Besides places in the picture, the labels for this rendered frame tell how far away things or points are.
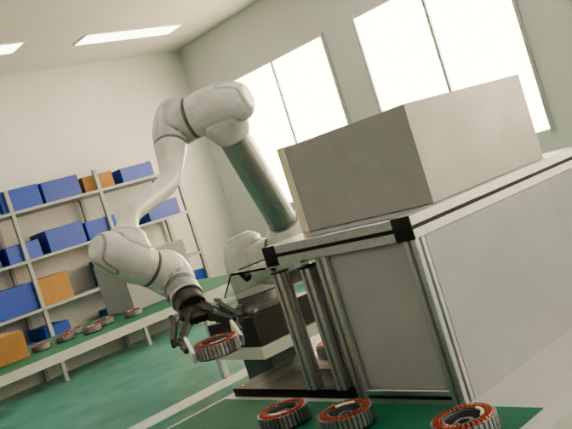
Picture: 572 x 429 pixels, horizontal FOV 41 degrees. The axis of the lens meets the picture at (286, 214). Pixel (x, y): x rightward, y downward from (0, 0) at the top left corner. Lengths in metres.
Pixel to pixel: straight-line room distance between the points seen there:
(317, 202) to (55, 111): 7.58
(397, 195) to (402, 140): 0.11
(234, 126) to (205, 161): 7.68
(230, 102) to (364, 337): 0.95
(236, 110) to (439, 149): 0.89
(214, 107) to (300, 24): 6.24
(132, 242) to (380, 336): 0.71
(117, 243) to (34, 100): 7.23
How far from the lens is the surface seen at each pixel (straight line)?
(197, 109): 2.30
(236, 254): 2.65
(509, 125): 1.77
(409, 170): 1.52
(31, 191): 8.21
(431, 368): 1.51
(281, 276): 1.73
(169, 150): 2.28
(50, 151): 9.01
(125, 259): 1.92
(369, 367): 1.62
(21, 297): 8.03
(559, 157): 1.87
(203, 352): 1.75
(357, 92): 8.05
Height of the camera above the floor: 1.24
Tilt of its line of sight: 2 degrees down
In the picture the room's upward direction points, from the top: 18 degrees counter-clockwise
